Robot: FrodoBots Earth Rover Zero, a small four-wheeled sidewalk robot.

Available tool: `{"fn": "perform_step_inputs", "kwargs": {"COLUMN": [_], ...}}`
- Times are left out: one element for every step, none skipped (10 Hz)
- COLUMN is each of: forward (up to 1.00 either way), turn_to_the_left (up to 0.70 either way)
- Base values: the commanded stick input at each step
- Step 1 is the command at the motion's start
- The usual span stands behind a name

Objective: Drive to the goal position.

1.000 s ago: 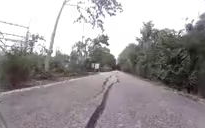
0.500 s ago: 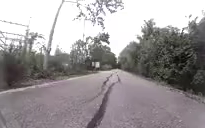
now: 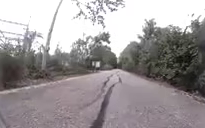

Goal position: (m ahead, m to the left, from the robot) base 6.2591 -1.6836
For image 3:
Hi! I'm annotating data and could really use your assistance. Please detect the white sign board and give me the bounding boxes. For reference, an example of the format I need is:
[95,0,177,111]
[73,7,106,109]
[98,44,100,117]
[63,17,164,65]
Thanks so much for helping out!
[91,60,102,70]

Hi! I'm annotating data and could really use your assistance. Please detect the row of trees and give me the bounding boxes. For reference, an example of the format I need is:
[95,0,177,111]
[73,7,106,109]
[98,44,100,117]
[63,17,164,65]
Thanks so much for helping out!
[49,31,118,70]

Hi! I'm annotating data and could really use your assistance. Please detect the leaning pale pole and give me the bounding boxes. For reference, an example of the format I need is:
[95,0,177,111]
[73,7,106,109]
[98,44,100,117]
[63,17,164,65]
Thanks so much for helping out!
[40,0,64,71]

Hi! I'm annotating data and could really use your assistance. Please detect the grey cracked asphalt road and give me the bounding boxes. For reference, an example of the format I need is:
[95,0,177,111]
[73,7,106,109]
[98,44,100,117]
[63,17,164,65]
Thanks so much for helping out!
[0,68,205,128]

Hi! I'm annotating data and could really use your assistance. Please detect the dense green roadside bushes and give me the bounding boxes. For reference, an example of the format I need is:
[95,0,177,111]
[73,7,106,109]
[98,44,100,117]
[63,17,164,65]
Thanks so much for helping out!
[117,8,205,99]

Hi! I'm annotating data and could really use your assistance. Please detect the overgrown roadside verge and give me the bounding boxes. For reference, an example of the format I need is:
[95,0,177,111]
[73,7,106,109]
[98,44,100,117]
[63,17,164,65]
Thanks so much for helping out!
[0,49,94,93]

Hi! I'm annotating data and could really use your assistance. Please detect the metal lattice structure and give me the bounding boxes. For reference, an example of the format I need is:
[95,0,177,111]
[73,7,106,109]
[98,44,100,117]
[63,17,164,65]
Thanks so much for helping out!
[0,17,34,54]

